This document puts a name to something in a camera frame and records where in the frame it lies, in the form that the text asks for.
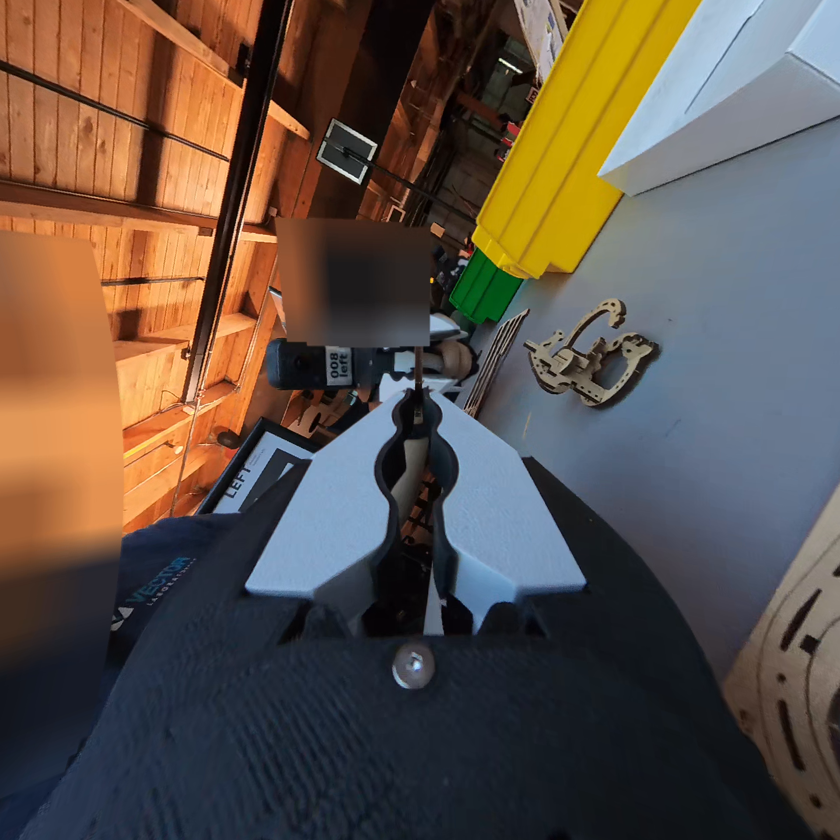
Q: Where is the assembled wooden model piece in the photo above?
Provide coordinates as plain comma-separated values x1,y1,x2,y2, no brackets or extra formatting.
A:
523,298,660,410

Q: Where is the person's navy clothing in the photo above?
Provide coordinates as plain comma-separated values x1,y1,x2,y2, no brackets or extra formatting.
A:
0,512,263,840

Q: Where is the white-framed ceiling light panel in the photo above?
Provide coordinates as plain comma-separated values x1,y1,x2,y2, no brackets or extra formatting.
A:
315,117,380,187

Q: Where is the green plastic bin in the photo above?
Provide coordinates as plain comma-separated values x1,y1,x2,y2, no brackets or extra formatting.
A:
449,248,526,324

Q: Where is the black ceiling rail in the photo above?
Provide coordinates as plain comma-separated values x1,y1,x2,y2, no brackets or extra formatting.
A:
182,0,298,405

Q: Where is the round wooden model part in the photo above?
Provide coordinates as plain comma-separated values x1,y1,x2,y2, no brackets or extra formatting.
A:
427,339,482,382

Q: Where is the slatted wooden part sheet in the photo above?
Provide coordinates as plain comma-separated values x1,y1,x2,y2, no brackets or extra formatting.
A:
462,308,531,420

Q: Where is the white cardboard box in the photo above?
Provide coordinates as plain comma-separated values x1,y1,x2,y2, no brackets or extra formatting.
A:
596,0,840,198

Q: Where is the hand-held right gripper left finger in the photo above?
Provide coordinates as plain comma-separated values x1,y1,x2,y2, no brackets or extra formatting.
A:
245,390,413,618

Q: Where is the large laser-cut wooden sheet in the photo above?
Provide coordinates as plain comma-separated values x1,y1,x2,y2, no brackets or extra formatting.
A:
721,484,840,840

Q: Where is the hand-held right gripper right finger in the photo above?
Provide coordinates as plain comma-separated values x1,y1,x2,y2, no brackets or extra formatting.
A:
423,390,587,623

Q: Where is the white printed board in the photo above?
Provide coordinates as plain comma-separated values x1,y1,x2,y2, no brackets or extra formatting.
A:
514,0,573,74

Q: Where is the stack of yellow plastic bins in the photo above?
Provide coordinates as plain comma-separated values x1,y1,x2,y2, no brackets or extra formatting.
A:
471,0,704,281

